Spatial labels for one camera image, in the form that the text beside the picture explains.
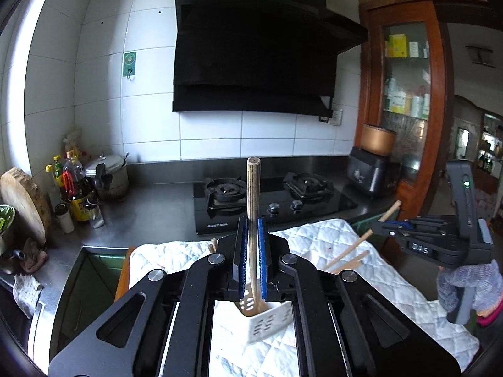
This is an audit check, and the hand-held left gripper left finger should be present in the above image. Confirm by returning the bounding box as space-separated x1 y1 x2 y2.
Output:
48 216 251 377

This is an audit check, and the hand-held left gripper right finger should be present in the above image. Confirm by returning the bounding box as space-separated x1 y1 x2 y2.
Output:
257 217 462 377

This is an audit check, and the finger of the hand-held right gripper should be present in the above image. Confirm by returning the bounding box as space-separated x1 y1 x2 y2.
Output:
368 221 445 246
384 216 459 236

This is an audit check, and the white plastic utensil holder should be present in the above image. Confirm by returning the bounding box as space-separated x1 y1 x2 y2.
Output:
236 296 293 346

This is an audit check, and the person's right hand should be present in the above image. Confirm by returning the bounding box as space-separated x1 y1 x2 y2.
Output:
437 260 503 317

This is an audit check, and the green base cabinet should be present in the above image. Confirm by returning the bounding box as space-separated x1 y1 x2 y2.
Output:
349 211 380 240

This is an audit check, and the black gas stove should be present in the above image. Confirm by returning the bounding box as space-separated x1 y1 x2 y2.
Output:
192 171 359 235

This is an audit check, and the black rice cooker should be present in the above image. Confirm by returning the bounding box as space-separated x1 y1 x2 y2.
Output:
346 146 402 198

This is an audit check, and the white quilted blanket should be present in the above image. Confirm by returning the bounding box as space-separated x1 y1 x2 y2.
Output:
128 218 481 377

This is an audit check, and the copper inner pot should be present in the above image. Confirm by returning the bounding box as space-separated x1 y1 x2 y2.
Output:
359 123 398 156

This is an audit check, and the display shelf with bottles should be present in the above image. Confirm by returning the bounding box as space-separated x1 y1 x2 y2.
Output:
477 114 503 177

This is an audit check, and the steel pressure cooker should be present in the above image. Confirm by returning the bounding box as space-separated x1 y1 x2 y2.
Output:
84 152 130 202

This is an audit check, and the small glass jar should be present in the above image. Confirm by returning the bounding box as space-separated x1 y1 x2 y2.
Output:
88 200 105 229

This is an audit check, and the wooden glass-door cabinet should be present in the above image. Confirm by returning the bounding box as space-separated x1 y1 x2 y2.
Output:
354 0 458 258

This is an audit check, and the large dark oil bottle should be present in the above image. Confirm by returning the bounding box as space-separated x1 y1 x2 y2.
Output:
61 151 99 221

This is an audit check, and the yellow box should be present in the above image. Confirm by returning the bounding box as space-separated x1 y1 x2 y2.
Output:
387 33 409 59

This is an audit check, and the small white jar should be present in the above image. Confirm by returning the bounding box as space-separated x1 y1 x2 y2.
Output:
55 204 75 233

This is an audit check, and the ceiling light fixture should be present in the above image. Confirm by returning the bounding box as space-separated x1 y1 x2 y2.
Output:
466 45 494 65

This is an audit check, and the black range hood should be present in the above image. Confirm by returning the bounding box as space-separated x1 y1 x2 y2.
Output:
172 0 369 115

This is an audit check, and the yellow-capped green bottle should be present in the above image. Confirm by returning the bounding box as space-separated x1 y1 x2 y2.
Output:
52 155 65 187

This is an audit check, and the brown cloth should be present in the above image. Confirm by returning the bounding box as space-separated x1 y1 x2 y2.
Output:
14 238 50 275

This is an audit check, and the white rag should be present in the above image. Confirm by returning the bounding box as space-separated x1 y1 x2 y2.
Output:
13 274 45 319

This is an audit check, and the round wooden cutting board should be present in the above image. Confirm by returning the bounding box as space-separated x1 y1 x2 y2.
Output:
0 167 53 246

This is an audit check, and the bowl of green vegetables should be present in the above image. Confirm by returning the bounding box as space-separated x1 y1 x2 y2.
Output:
0 204 16 256

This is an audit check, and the green wall hook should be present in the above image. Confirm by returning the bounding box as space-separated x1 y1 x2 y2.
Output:
123 51 138 81

